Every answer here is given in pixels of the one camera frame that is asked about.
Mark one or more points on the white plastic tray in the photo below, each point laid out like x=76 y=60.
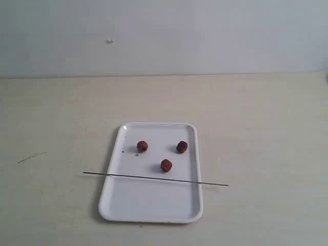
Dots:
x=144 y=200

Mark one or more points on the thin metal skewer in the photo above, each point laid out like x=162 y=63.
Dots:
x=156 y=178

